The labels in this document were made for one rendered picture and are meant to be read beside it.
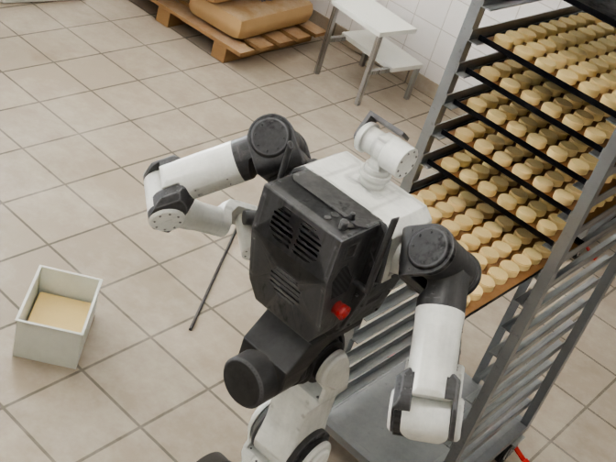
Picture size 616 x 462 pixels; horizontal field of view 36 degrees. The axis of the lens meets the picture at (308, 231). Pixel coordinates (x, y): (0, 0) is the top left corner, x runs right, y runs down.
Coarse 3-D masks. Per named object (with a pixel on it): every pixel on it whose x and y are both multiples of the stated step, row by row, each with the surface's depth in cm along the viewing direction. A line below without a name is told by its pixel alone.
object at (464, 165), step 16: (448, 160) 252; (464, 160) 255; (480, 160) 262; (464, 176) 248; (480, 176) 252; (496, 176) 252; (480, 192) 246; (496, 192) 249; (512, 192) 247; (528, 192) 251; (512, 208) 243; (528, 208) 243; (544, 208) 245; (592, 208) 253; (608, 208) 259; (528, 224) 240; (544, 224) 239; (560, 224) 241
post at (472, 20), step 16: (480, 0) 227; (480, 16) 230; (464, 32) 232; (464, 48) 234; (448, 64) 238; (448, 80) 239; (432, 112) 245; (432, 128) 246; (416, 144) 251; (416, 160) 252; (416, 176) 255
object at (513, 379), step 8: (560, 344) 308; (544, 352) 307; (552, 352) 304; (536, 360) 302; (544, 360) 303; (528, 368) 297; (512, 376) 292; (520, 376) 289; (504, 384) 288; (512, 384) 287; (496, 392) 284; (504, 392) 285; (464, 416) 271
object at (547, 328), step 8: (576, 304) 301; (584, 304) 299; (568, 312) 296; (576, 312) 296; (552, 320) 290; (560, 320) 286; (544, 328) 285; (552, 328) 284; (536, 336) 281; (520, 344) 276; (528, 344) 272; (520, 352) 270; (512, 360) 269; (488, 368) 263; (480, 376) 259
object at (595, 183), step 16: (608, 144) 216; (608, 160) 217; (592, 176) 221; (608, 176) 221; (592, 192) 222; (576, 208) 226; (576, 224) 227; (560, 240) 231; (560, 256) 232; (544, 272) 236; (544, 288) 237; (528, 304) 242; (528, 320) 243; (512, 336) 248; (512, 352) 250; (496, 368) 254; (496, 384) 256; (480, 400) 261; (480, 416) 265; (464, 432) 268; (464, 448) 272
